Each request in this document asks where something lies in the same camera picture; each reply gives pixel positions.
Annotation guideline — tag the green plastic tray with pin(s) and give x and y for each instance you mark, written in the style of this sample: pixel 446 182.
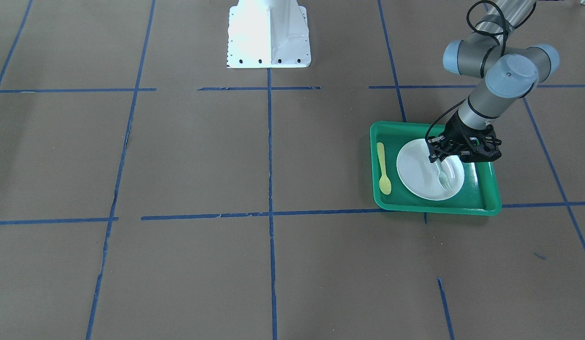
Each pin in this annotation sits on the green plastic tray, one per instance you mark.
pixel 478 196

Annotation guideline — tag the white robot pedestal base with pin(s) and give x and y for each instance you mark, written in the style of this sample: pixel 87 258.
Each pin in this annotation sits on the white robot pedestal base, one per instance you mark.
pixel 268 34

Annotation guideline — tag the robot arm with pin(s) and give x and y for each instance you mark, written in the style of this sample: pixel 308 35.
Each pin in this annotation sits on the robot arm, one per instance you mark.
pixel 505 73

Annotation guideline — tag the white round plate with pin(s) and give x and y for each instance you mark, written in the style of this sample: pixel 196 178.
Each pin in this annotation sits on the white round plate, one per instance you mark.
pixel 420 176

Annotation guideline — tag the yellow plastic spoon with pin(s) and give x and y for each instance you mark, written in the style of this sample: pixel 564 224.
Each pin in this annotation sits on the yellow plastic spoon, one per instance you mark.
pixel 385 185

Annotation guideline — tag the pale green plastic fork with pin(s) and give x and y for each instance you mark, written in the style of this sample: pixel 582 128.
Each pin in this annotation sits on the pale green plastic fork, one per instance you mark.
pixel 442 177

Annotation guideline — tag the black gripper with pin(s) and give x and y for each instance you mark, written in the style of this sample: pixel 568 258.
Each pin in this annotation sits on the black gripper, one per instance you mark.
pixel 454 129

